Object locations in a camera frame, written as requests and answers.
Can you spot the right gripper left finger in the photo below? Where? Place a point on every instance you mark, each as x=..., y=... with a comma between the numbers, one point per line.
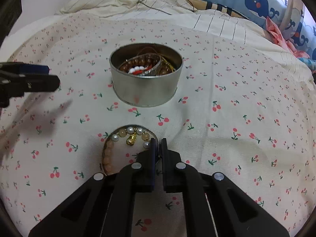
x=103, y=205

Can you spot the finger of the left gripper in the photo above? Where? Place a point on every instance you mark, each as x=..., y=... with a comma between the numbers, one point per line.
x=24, y=68
x=17, y=85

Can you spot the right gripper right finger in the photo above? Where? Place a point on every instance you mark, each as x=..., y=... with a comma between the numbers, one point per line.
x=214, y=205

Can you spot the peach bead bracelet gold charm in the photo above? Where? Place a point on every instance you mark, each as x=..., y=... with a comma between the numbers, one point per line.
x=123, y=145

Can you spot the silver bangle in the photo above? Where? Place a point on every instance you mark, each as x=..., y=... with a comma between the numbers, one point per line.
x=144, y=65

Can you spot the cherry print bed sheet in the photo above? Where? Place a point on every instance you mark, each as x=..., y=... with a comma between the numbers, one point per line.
x=235, y=110

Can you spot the round silver metal tin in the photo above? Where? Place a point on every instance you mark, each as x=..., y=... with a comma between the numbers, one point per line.
x=149, y=90

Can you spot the white striped duvet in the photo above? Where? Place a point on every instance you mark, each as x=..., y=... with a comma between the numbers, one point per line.
x=160, y=7

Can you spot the turquoise cloth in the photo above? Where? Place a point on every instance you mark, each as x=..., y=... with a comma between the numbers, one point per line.
x=311, y=64

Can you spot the pink crumpled cloth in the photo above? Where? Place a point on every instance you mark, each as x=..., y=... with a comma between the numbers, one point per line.
x=278, y=39

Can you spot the striped tan pillow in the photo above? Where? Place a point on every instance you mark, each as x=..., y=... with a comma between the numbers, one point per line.
x=204, y=5

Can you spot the blue whale print curtain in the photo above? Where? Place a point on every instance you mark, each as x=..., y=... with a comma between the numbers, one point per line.
x=292, y=17

